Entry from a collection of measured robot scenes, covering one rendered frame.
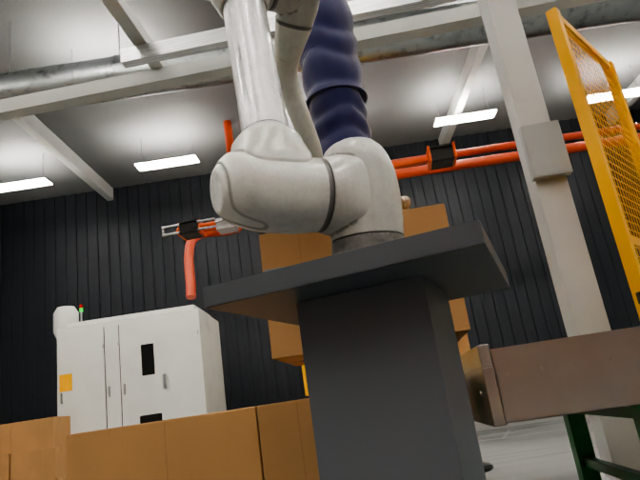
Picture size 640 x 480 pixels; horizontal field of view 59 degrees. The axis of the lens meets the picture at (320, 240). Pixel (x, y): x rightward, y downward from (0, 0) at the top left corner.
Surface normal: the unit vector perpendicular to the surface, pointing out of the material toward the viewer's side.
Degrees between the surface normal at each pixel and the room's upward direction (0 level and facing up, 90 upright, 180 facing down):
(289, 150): 77
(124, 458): 90
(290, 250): 90
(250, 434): 90
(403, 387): 90
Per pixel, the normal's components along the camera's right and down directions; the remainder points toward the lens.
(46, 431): -0.08, -0.28
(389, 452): -0.38, -0.22
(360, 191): 0.31, -0.16
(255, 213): 0.07, 0.60
